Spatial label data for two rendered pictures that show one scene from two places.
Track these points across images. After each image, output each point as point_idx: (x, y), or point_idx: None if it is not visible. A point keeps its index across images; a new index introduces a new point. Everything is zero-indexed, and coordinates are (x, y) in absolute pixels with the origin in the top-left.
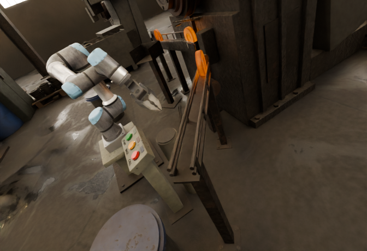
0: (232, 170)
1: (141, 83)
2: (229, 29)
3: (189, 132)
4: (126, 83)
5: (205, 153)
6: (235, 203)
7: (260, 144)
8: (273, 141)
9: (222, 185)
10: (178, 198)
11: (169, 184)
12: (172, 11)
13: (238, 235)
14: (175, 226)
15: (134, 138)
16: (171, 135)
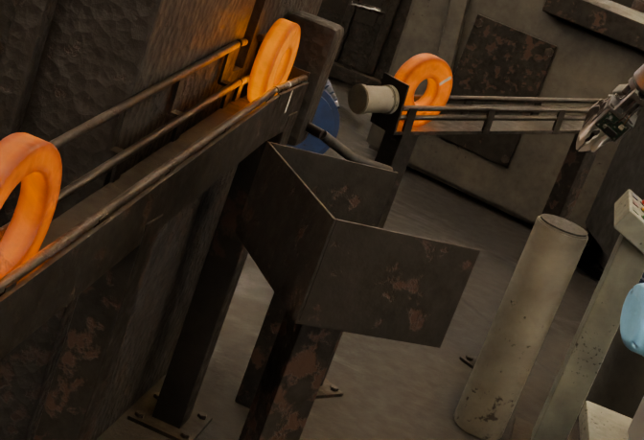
0: (372, 367)
1: (608, 103)
2: (316, 6)
3: (568, 127)
4: (640, 93)
5: (379, 419)
6: (431, 363)
7: (257, 324)
8: (231, 306)
9: (423, 382)
10: (545, 402)
11: (563, 364)
12: None
13: (473, 357)
14: (570, 439)
15: (640, 211)
16: (554, 217)
